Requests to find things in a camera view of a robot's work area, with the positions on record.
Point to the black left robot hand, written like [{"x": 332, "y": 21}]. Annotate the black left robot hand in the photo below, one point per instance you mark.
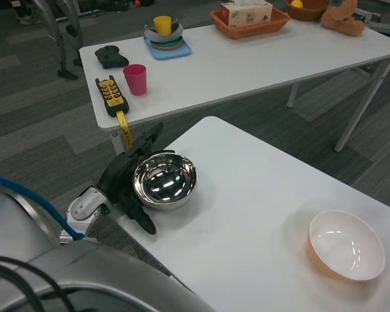
[{"x": 117, "y": 175}]

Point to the shiny metal bowl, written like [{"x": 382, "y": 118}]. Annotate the shiny metal bowl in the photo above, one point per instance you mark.
[{"x": 165, "y": 185}]

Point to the grey bowl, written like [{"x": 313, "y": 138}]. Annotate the grey bowl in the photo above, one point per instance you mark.
[{"x": 154, "y": 38}]

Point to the white bowl orange outside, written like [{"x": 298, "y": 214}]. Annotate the white bowl orange outside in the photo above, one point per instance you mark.
[{"x": 344, "y": 247}]

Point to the brown-orange plastic bowl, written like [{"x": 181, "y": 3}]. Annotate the brown-orange plastic bowl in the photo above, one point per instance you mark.
[{"x": 307, "y": 14}]

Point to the yellow black remote control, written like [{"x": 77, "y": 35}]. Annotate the yellow black remote control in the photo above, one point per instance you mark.
[{"x": 112, "y": 96}]

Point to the pink plastic cup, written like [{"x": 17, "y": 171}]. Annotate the pink plastic cup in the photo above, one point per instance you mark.
[{"x": 136, "y": 81}]

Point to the silver robot chest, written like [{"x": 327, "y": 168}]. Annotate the silver robot chest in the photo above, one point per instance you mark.
[{"x": 100, "y": 276}]

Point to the black silver humanoid robot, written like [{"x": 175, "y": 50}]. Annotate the black silver humanoid robot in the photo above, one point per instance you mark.
[{"x": 68, "y": 73}]

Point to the black game controller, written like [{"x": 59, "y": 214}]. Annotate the black game controller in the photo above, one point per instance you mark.
[{"x": 112, "y": 58}]

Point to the beige plate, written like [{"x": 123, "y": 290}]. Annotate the beige plate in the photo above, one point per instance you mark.
[{"x": 167, "y": 48}]

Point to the light blue tray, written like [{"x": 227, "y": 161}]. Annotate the light blue tray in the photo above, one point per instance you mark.
[{"x": 182, "y": 54}]

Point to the green plate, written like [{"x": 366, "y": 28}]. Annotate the green plate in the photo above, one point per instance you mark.
[{"x": 174, "y": 44}]

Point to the yellow plastic cup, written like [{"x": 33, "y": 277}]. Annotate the yellow plastic cup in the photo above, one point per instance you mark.
[{"x": 162, "y": 25}]

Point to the white folding table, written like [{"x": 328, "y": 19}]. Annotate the white folding table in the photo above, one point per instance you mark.
[{"x": 247, "y": 65}]

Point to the orange woven basket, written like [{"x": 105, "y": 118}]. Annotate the orange woven basket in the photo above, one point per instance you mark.
[{"x": 247, "y": 31}]

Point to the tissue box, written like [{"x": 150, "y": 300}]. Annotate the tissue box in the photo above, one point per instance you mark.
[{"x": 247, "y": 16}]

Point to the yellow ball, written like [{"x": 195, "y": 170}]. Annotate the yellow ball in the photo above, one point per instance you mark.
[{"x": 297, "y": 3}]

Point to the brown teddy bear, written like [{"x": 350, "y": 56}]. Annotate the brown teddy bear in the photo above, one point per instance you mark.
[{"x": 341, "y": 19}]

